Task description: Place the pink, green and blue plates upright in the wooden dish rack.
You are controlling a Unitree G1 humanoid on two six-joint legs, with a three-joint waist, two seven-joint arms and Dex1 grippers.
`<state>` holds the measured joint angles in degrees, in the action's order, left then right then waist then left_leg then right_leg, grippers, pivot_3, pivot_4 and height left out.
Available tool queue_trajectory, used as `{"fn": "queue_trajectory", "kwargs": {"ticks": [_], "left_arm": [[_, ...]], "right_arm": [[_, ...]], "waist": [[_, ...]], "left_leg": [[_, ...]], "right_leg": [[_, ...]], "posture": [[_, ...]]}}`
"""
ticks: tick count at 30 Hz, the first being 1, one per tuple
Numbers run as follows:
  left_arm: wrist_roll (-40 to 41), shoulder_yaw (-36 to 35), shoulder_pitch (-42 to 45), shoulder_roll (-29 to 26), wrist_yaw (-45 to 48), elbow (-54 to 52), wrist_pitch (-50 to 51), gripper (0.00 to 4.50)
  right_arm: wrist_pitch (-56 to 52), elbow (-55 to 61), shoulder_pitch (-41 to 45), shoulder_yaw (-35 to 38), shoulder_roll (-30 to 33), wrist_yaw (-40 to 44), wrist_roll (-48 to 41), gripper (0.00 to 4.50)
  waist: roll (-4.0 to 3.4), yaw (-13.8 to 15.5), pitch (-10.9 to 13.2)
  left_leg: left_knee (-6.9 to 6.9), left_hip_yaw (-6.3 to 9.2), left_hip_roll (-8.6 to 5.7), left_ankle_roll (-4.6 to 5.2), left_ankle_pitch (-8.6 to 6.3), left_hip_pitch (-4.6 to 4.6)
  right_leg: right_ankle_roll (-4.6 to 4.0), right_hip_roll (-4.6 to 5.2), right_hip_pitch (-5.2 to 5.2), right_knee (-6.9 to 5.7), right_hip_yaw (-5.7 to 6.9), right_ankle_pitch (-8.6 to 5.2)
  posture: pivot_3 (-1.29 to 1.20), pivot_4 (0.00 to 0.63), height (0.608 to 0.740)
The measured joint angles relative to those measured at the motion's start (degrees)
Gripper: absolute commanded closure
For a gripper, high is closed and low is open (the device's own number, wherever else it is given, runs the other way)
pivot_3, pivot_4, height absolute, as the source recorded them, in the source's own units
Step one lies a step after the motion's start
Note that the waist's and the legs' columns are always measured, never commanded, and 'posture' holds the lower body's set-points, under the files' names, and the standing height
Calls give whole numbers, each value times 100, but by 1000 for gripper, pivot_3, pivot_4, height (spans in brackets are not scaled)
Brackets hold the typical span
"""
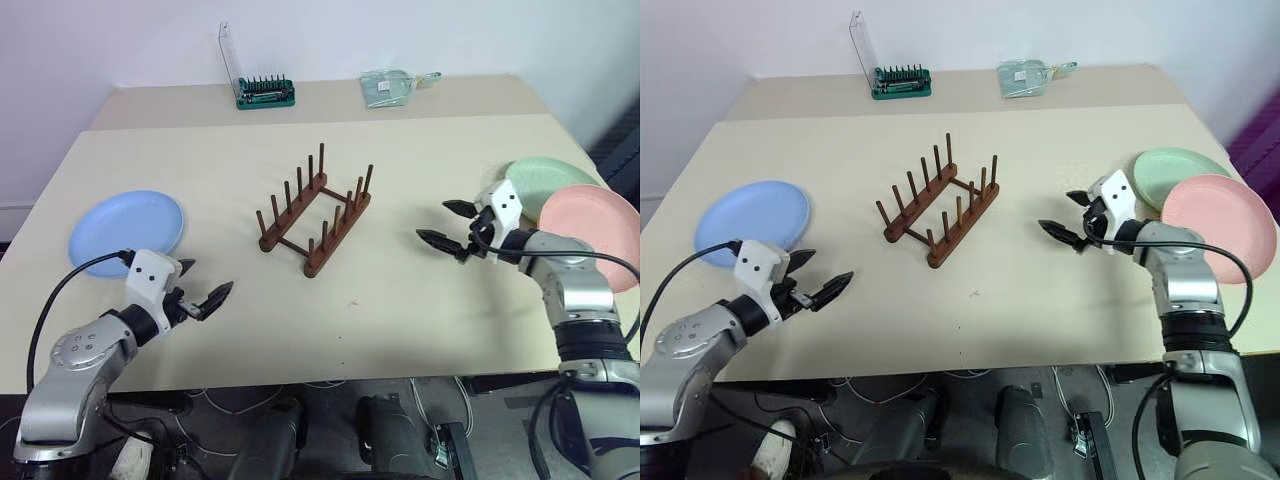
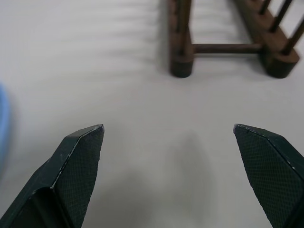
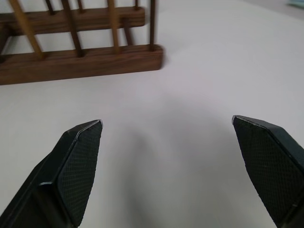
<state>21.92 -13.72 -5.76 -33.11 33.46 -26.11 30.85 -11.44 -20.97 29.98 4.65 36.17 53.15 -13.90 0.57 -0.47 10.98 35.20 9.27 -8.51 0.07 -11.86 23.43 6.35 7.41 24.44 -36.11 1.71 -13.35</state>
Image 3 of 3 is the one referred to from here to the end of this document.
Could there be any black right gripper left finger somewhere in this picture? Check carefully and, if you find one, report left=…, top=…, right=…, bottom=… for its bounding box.
left=0, top=119, right=104, bottom=228

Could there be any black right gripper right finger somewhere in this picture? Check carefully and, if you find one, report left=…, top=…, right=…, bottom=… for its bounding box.
left=231, top=115, right=304, bottom=228

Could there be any wooden dish rack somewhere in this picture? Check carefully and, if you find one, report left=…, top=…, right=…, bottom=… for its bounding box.
left=0, top=0, right=165, bottom=86

